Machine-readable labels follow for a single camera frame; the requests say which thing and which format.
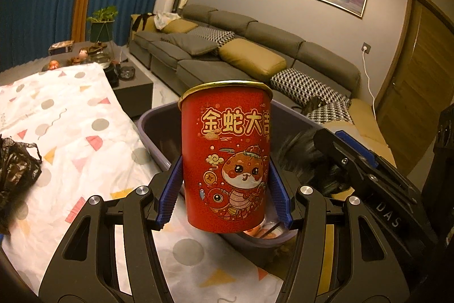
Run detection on black plastic bag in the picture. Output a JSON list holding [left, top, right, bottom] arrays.
[[1, 137, 42, 235]]

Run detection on red snake paper cup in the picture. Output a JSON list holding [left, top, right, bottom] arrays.
[[178, 80, 272, 234]]

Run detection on dark grey trash bin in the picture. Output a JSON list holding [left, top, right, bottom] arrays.
[[138, 99, 321, 248]]

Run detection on wooden door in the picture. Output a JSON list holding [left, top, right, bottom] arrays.
[[377, 0, 453, 175]]

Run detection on black white patterned cushion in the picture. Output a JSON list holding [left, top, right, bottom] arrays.
[[270, 68, 351, 107]]

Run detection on patterned white tablecloth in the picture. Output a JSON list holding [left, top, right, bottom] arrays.
[[1, 65, 282, 302]]

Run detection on yellow cushion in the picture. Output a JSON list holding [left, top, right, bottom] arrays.
[[218, 38, 287, 82], [162, 18, 199, 34]]

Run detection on dark coffee table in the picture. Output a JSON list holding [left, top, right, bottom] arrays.
[[1, 41, 154, 119]]

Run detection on far patterned cushion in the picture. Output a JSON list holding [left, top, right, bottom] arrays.
[[188, 26, 236, 48]]

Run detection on dark grey cushion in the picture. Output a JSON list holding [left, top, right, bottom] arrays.
[[162, 33, 218, 56]]

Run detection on grey sectional sofa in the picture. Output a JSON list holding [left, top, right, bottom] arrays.
[[129, 5, 395, 163]]

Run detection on far yellow cushion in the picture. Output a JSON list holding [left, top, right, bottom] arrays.
[[162, 18, 199, 34]]

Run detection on potted green plant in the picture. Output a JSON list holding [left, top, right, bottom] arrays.
[[87, 5, 119, 43]]

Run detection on white charging cable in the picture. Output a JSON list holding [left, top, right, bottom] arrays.
[[361, 48, 378, 119]]

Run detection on wall socket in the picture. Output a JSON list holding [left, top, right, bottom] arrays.
[[362, 42, 371, 54]]

